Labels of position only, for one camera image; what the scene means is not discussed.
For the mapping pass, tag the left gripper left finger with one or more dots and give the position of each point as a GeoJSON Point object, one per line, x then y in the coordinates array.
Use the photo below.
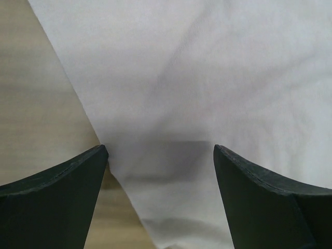
{"type": "Point", "coordinates": [53, 208]}

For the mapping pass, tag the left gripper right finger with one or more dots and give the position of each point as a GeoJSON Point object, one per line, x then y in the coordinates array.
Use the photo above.
{"type": "Point", "coordinates": [266, 210]}

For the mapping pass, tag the beige t shirt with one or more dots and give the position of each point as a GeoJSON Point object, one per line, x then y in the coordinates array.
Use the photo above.
{"type": "Point", "coordinates": [162, 82]}

